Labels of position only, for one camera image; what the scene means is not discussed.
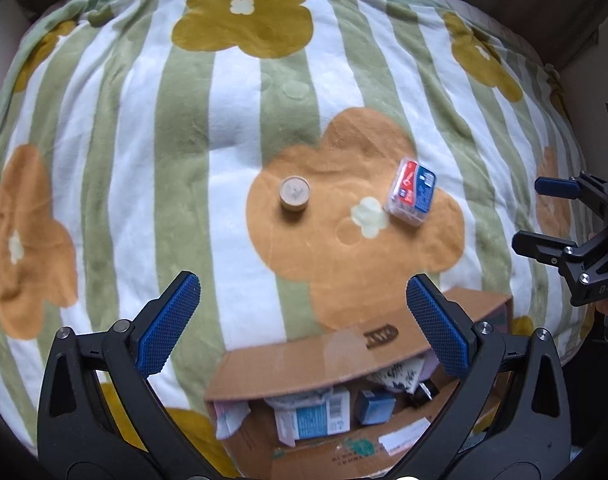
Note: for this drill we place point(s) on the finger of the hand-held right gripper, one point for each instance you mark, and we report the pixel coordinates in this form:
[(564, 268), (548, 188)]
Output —
[(541, 247), (558, 187)]

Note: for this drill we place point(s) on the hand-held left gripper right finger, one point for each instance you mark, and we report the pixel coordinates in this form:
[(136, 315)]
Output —
[(436, 325)]

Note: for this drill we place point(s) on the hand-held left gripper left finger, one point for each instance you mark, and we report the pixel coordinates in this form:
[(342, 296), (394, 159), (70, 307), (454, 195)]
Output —
[(169, 325)]

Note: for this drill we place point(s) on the round black jar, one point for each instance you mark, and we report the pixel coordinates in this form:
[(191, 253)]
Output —
[(422, 395)]

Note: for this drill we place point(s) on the small blue box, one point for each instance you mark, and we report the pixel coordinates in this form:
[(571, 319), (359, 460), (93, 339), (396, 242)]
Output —
[(374, 406)]

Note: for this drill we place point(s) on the red and blue plastic box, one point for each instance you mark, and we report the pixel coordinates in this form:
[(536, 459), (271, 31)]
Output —
[(411, 191)]

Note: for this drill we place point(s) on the cardboard box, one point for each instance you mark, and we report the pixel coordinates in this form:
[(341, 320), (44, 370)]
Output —
[(304, 360)]

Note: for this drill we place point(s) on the blue and white carton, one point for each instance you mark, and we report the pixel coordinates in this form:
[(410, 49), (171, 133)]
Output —
[(314, 417)]

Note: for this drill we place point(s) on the round wooden jar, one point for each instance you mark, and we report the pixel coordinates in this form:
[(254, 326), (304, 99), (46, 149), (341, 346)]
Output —
[(294, 194)]

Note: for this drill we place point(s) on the green striped floral blanket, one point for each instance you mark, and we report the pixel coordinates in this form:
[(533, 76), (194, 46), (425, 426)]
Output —
[(159, 135)]

